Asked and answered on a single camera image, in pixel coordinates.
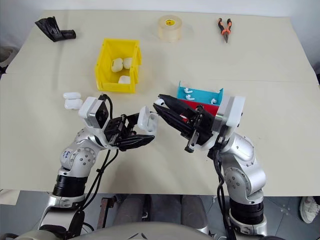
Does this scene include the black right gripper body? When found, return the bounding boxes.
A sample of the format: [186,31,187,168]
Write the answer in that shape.
[183,104,221,154]

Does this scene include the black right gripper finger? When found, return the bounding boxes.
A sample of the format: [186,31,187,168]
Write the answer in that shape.
[158,93,201,119]
[152,103,196,136]

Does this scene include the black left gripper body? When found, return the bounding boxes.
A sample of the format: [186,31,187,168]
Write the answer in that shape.
[103,112,140,150]

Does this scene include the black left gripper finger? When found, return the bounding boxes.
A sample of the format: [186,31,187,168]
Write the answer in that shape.
[117,135,156,152]
[124,112,140,131]

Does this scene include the yellow plastic bin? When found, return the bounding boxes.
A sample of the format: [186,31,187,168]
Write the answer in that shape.
[94,37,143,94]

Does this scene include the red paper tray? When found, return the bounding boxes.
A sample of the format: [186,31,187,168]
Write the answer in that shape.
[179,98,221,119]

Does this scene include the teal paper tray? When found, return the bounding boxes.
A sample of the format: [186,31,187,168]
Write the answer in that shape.
[176,80,224,106]

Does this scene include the beige tape roll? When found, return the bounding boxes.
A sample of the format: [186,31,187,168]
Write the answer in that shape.
[157,14,183,43]

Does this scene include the rusty metal table leg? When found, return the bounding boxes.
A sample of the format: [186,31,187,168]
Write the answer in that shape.
[96,196,117,230]

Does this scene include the orange black pliers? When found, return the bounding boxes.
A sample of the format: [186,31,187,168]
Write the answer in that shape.
[216,17,233,44]

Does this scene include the grey robot torso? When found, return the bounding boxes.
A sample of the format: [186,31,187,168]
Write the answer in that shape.
[17,221,213,240]

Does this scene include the crumpled black plastic bag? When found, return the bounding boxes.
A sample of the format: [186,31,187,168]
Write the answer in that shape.
[34,16,77,43]

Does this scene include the white sneaker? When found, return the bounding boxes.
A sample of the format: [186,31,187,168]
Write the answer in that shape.
[299,195,320,225]

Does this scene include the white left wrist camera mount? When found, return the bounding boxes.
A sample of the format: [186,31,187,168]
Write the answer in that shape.
[77,96,111,131]

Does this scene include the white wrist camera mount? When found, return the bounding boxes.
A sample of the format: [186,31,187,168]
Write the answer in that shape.
[77,96,111,131]
[214,95,247,131]

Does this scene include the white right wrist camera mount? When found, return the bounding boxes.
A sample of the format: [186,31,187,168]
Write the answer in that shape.
[214,95,247,131]

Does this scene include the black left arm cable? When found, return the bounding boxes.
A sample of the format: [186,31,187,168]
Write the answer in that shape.
[79,93,120,218]

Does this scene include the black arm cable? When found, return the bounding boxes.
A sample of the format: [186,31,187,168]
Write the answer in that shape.
[79,93,120,218]
[206,136,237,240]

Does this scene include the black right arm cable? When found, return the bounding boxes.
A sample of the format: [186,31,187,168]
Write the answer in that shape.
[206,136,237,240]

